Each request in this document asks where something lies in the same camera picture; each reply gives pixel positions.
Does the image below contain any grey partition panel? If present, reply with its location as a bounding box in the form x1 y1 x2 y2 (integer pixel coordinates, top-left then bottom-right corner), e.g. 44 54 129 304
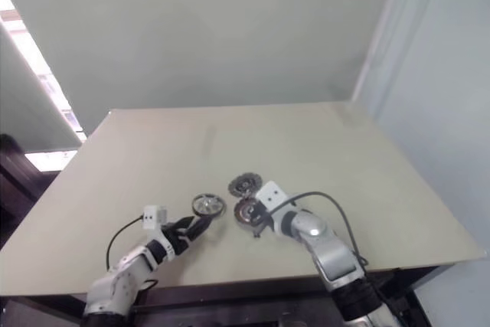
0 22 83 153

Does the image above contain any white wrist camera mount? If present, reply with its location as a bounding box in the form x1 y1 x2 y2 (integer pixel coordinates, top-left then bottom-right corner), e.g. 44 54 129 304
141 205 168 233
254 180 299 217

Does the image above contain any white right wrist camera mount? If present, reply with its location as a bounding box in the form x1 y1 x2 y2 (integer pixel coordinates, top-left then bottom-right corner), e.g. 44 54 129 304
254 180 299 217

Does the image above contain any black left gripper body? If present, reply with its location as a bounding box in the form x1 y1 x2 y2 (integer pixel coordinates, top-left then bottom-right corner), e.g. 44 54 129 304
160 222 193 257

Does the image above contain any round metal motor housing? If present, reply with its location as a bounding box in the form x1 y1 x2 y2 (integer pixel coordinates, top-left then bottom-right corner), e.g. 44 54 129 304
227 173 263 198

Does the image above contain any silver spoked rotor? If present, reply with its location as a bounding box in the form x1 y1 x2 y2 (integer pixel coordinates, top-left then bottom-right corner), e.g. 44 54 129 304
191 193 228 218

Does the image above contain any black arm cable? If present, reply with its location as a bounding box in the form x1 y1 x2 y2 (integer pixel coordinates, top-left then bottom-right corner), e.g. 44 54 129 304
267 190 369 269
106 214 145 270

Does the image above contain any round metal motor lid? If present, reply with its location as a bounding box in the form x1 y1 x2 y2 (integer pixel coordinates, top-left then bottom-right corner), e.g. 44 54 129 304
233 200 259 229

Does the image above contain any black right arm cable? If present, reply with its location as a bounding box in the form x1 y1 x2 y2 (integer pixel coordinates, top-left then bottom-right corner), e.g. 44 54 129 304
267 190 369 269

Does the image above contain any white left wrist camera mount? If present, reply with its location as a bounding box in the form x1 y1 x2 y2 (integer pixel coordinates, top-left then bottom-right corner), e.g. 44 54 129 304
141 205 168 233

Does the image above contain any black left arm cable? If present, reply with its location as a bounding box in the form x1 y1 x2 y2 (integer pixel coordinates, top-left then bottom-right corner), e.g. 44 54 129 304
106 214 145 270

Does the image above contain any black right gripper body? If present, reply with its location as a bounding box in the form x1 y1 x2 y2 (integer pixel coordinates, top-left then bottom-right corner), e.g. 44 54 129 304
250 204 275 234

